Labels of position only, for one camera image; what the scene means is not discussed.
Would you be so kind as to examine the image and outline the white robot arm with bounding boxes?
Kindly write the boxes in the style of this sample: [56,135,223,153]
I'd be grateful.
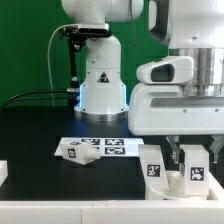
[62,0,224,157]

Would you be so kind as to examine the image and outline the white round stool seat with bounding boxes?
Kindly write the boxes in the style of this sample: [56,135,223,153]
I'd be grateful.
[145,171,209,200]

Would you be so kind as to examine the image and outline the white left fence block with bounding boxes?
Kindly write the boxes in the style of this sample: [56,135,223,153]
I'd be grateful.
[0,160,8,187]

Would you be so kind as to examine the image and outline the white marker sheet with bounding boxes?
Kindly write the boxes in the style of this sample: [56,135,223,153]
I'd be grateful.
[55,137,143,157]

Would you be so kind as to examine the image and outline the white L-shaped fence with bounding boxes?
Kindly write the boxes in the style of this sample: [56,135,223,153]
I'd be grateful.
[0,178,224,224]

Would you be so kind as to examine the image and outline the white cable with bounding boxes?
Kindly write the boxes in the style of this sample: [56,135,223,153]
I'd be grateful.
[46,25,73,108]

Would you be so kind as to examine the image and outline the black camera stand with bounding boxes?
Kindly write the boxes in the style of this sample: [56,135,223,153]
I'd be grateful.
[59,23,112,108]

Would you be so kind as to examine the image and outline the black cables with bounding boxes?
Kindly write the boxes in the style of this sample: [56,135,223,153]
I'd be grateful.
[1,87,81,110]

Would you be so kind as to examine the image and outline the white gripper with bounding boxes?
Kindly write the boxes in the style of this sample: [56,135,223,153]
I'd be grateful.
[128,83,224,164]

